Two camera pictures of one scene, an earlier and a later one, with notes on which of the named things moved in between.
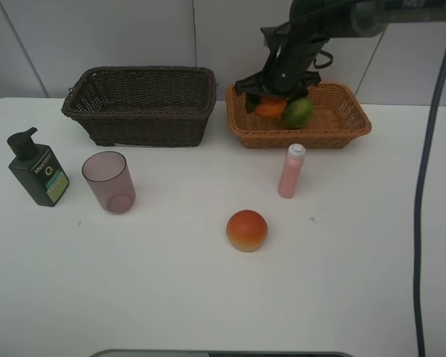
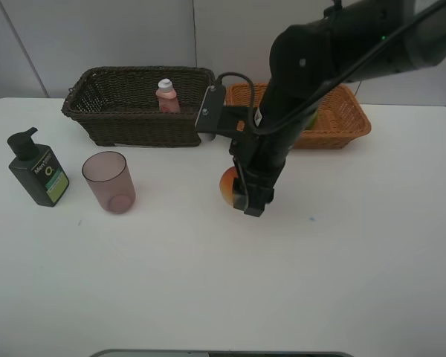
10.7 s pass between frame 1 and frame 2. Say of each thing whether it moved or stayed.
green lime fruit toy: moved
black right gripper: moved
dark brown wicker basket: stayed
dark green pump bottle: stayed
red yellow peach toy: moved
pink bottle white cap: moved
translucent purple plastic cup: stayed
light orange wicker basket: stayed
